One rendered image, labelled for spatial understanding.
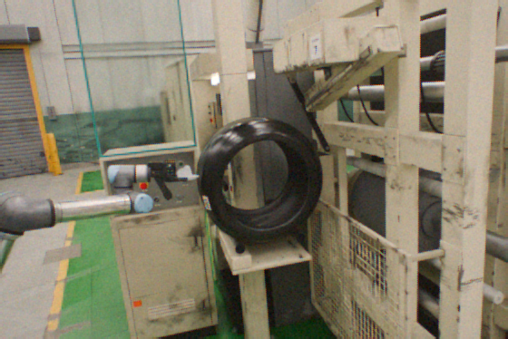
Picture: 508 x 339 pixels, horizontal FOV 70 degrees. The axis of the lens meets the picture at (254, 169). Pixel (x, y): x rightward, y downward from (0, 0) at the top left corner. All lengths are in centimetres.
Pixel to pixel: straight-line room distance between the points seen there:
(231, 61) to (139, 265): 132
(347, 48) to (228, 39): 70
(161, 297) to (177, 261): 25
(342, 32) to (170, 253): 161
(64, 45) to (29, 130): 226
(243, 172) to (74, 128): 871
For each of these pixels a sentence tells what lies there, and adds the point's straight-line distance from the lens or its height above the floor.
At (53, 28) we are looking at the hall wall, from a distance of 1055.
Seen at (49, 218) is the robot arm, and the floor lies 122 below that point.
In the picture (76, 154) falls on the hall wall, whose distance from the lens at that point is 1046.
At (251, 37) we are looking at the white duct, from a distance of 247.
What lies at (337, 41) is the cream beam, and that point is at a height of 171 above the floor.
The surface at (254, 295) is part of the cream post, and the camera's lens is 218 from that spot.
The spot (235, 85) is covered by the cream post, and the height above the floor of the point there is 160.
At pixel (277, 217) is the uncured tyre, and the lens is 186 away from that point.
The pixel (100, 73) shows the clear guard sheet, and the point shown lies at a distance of 222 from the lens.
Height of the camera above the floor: 156
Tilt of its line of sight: 12 degrees down
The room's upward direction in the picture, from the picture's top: 5 degrees counter-clockwise
